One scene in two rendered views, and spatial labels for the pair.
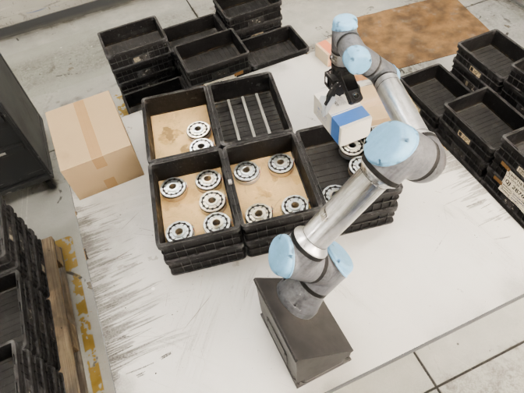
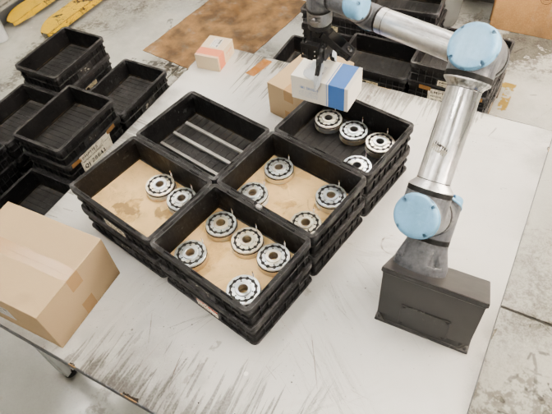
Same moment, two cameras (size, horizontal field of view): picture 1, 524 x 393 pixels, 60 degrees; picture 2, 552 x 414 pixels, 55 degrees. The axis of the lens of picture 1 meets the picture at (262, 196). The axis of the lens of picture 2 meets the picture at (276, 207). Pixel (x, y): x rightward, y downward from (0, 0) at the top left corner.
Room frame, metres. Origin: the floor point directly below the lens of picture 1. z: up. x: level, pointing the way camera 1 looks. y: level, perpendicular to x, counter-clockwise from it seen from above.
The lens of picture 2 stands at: (0.23, 0.73, 2.21)
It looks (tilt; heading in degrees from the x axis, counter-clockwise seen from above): 51 degrees down; 321
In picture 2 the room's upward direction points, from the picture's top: 7 degrees counter-clockwise
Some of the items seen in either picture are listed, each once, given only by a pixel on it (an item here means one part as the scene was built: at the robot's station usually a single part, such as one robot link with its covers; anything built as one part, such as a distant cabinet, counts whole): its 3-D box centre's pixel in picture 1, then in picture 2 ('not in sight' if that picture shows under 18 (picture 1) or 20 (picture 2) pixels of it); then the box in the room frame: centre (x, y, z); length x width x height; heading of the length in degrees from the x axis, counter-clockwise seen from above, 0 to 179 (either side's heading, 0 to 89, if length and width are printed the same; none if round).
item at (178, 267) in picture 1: (200, 219); (236, 271); (1.05, 0.26, 0.76); 0.40 x 0.30 x 0.12; 7
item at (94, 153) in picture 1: (94, 143); (34, 271); (1.52, 0.72, 0.80); 0.40 x 0.30 x 0.20; 19
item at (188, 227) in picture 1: (178, 232); (243, 289); (0.94, 0.32, 0.86); 0.10 x 0.10 x 0.01
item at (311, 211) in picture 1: (270, 177); (291, 181); (1.09, -0.04, 0.92); 0.40 x 0.30 x 0.02; 7
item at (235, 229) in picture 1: (192, 195); (229, 243); (1.05, 0.26, 0.92); 0.40 x 0.30 x 0.02; 7
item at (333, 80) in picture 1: (340, 75); (317, 39); (1.22, -0.31, 1.25); 0.09 x 0.08 x 0.12; 17
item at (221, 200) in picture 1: (212, 201); (246, 240); (1.06, 0.19, 0.86); 0.10 x 0.10 x 0.01
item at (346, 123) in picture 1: (341, 115); (326, 82); (1.19, -0.32, 1.10); 0.20 x 0.12 x 0.09; 18
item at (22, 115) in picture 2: (198, 53); (29, 135); (2.79, 0.31, 0.31); 0.40 x 0.30 x 0.34; 107
